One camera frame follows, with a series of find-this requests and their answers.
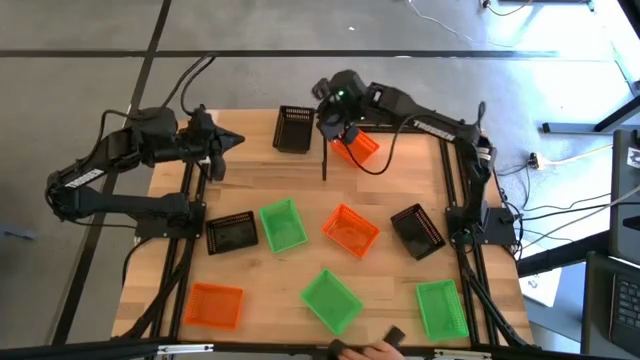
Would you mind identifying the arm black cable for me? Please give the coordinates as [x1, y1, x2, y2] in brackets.
[342, 101, 487, 176]
[97, 51, 220, 151]

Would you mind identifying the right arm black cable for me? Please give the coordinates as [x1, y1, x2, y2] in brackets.
[342, 101, 487, 176]

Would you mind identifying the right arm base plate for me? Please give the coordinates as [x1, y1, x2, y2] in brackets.
[446, 206, 519, 247]

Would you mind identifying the black rig crossbar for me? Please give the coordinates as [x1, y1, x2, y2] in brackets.
[0, 337, 640, 360]

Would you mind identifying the white paper sheet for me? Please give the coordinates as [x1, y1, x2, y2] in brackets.
[518, 268, 564, 308]

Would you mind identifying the black rectangular object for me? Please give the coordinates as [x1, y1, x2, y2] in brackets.
[383, 325, 407, 347]

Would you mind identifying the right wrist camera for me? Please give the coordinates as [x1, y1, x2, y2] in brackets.
[311, 77, 332, 100]

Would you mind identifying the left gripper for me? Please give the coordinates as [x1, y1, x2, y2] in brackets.
[187, 122, 246, 165]

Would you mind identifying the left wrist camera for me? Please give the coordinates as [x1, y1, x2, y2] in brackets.
[192, 103, 216, 126]

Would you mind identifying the grey desk foot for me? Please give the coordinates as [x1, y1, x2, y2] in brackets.
[542, 94, 640, 136]

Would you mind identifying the black computer case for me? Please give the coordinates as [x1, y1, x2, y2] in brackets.
[608, 128, 640, 266]

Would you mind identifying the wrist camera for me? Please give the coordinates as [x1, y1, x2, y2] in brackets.
[311, 77, 332, 100]
[192, 103, 216, 126]

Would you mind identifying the orange plastic basket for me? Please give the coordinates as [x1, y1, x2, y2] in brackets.
[321, 203, 381, 260]
[329, 128, 381, 169]
[183, 282, 245, 332]

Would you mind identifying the black aluminium table frame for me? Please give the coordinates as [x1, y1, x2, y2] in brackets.
[112, 117, 539, 351]

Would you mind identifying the white floor cable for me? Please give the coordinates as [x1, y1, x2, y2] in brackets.
[405, 0, 501, 49]

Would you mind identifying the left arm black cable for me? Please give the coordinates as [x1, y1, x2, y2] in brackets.
[97, 51, 220, 151]

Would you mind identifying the green plastic basket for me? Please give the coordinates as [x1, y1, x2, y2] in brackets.
[299, 268, 365, 337]
[258, 198, 309, 254]
[415, 279, 470, 343]

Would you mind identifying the black laptop keyboard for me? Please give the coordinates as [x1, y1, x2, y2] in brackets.
[581, 251, 640, 359]

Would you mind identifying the black desk leg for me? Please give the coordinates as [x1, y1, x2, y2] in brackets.
[516, 230, 612, 279]

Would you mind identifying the black plastic basket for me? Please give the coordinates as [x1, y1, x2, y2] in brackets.
[271, 104, 317, 155]
[204, 211, 260, 256]
[389, 202, 447, 262]

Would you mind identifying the person's hand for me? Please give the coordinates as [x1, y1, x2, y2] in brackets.
[338, 340, 405, 360]

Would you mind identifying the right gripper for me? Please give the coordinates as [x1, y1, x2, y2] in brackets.
[315, 69, 370, 147]

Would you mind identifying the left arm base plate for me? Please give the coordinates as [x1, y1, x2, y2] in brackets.
[133, 201, 207, 240]

